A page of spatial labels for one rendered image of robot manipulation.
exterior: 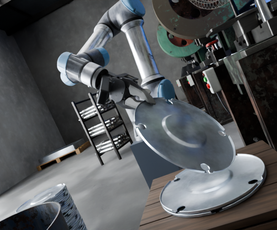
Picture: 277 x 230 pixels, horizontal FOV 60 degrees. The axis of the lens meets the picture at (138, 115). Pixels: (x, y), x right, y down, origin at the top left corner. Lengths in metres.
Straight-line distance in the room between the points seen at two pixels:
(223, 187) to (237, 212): 0.10
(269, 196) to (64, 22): 8.38
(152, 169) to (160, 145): 0.61
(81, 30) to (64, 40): 0.65
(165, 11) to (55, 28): 6.50
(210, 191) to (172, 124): 0.19
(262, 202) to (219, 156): 0.15
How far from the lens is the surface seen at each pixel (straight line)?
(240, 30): 1.19
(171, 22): 2.55
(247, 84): 0.94
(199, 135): 0.67
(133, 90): 0.71
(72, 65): 0.82
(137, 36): 1.15
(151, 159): 1.17
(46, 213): 0.82
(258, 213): 0.55
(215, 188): 0.66
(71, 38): 8.50
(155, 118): 0.66
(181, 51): 4.24
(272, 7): 1.20
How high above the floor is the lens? 0.65
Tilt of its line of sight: 4 degrees down
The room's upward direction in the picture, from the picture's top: 25 degrees counter-clockwise
